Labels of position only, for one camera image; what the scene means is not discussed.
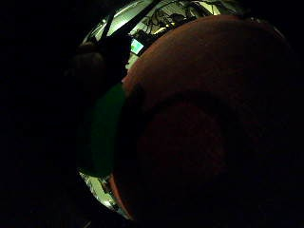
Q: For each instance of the red-orange round bowl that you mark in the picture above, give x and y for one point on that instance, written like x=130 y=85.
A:
x=202 y=63

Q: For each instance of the green cup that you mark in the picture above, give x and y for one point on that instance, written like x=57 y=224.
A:
x=106 y=126

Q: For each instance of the lit computer monitor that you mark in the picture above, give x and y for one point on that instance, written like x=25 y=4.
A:
x=136 y=46

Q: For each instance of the the person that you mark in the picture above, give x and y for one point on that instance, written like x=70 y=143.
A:
x=104 y=60

